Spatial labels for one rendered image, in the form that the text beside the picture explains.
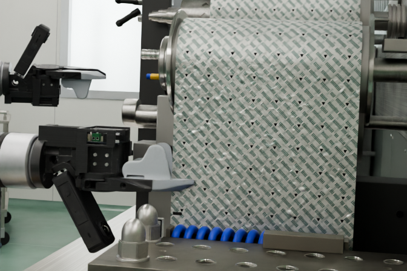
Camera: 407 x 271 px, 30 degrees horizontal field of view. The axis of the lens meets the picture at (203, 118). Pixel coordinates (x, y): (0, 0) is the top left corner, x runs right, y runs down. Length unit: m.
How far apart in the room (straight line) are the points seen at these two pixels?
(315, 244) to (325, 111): 0.17
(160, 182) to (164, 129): 0.12
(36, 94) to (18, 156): 0.60
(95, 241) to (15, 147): 0.16
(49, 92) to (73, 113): 5.35
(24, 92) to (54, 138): 0.62
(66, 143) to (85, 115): 5.91
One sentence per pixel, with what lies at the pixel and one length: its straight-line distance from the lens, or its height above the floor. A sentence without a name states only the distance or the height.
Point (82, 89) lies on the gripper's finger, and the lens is 1.60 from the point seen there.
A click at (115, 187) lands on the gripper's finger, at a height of 1.09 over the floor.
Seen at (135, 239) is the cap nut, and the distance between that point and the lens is 0.82.
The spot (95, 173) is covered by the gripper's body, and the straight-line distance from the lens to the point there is 0.98.
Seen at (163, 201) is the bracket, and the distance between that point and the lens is 1.07.
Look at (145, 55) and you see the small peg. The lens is 1.03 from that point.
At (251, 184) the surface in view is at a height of 1.10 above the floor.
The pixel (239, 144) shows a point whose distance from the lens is 0.96.
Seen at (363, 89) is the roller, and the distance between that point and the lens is 0.96.
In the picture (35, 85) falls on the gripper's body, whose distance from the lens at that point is 1.60.
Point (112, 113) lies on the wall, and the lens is 6.83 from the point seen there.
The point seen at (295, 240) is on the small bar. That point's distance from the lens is 0.91.
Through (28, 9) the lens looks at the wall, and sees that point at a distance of 7.14.
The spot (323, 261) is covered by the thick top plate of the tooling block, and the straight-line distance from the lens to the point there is 0.87.
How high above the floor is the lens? 1.23
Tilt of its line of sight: 3 degrees down
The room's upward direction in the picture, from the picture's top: 2 degrees clockwise
